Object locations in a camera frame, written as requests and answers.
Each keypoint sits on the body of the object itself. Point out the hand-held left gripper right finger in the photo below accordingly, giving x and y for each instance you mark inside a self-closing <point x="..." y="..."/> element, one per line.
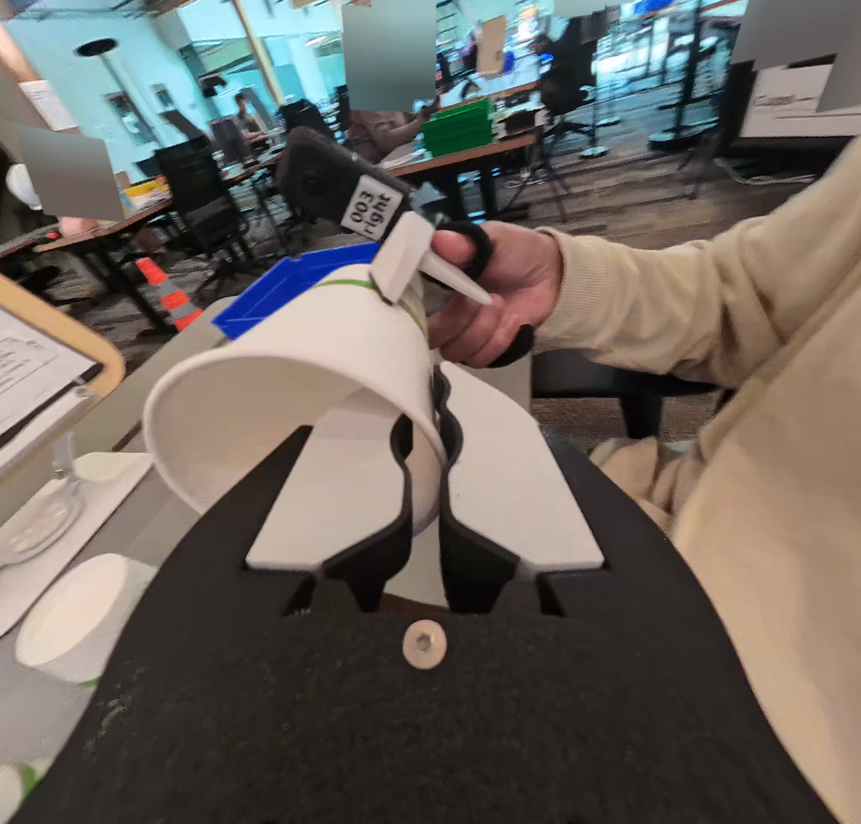
<point x="518" y="494"/>

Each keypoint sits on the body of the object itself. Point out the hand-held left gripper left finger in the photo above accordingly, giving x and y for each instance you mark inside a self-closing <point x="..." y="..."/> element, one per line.
<point x="316" y="501"/>

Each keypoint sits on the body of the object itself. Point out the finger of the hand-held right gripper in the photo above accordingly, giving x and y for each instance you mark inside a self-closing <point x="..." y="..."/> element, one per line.
<point x="402" y="259"/>

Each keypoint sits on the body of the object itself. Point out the blue plastic bin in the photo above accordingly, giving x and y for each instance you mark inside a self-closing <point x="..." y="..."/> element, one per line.
<point x="282" y="292"/>

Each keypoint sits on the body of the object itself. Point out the person's right forearm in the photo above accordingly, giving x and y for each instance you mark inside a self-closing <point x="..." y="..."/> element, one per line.
<point x="672" y="299"/>

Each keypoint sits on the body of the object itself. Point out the person's right hand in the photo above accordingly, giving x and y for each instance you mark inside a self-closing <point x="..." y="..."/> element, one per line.
<point x="524" y="279"/>

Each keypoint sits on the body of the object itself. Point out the stack of green bins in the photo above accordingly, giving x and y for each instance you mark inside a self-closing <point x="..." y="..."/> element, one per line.
<point x="457" y="131"/>

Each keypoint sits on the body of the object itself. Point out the wooden office table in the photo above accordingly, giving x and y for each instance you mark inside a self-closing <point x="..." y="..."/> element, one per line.
<point x="484" y="146"/>

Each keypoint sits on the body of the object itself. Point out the orange traffic cone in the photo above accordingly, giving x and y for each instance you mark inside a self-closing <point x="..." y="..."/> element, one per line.
<point x="168" y="296"/>

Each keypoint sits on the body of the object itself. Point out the cardboard box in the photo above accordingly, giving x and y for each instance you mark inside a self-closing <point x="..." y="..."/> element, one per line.
<point x="491" y="43"/>

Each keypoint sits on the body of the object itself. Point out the wooden document stand white base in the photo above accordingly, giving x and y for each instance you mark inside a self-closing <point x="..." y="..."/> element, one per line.
<point x="107" y="360"/>

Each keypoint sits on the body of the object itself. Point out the black floor lamp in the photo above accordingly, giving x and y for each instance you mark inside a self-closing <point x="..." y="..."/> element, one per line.
<point x="96" y="47"/>

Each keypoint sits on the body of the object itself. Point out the person's beige sweatshirt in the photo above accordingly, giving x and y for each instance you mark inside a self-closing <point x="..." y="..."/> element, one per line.
<point x="773" y="568"/>

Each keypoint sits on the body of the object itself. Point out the white sign board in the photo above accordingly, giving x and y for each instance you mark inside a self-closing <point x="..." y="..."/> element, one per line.
<point x="780" y="114"/>

